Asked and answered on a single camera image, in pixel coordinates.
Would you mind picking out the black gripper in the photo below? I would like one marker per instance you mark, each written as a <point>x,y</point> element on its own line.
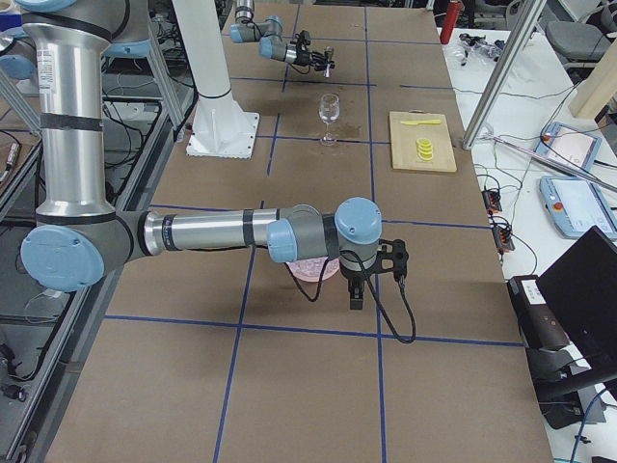
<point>354,277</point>
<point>302,57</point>

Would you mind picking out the steel cone jigger cup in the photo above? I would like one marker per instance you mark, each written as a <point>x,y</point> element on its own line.
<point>329,61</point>

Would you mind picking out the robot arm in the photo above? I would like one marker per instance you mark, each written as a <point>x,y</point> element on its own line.
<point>268,35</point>
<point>81,235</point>

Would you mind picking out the clear wine glass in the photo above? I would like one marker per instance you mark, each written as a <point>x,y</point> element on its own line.
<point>328,112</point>

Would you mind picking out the pink bowl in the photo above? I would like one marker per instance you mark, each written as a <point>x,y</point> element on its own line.
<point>310,270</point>

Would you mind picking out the wooden cutting board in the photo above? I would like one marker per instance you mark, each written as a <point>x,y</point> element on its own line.
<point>403,150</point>

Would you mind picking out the yellow plastic knife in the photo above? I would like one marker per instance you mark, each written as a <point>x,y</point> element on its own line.
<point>421,122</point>

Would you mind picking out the red thermos bottle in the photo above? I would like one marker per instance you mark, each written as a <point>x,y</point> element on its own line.
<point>451,16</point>

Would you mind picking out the black laptop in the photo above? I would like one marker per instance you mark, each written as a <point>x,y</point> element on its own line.
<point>580,289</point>

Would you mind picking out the blue teach pendant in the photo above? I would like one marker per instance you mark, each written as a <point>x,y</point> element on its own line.
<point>575,206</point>
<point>568,146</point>

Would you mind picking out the grey office chair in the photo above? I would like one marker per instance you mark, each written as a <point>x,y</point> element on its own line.
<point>582,43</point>

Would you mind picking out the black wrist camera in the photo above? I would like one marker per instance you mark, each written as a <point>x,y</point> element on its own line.
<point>302,41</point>

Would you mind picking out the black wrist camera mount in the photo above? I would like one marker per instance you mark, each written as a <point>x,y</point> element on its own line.
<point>392,257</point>

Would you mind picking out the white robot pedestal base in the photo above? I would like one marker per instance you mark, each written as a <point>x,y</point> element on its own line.
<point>220,127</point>

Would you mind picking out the aluminium frame post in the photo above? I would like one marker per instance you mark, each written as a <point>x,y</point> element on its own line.
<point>515,43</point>

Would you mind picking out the wooden post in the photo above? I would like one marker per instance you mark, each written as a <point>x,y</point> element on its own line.
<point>598,89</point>

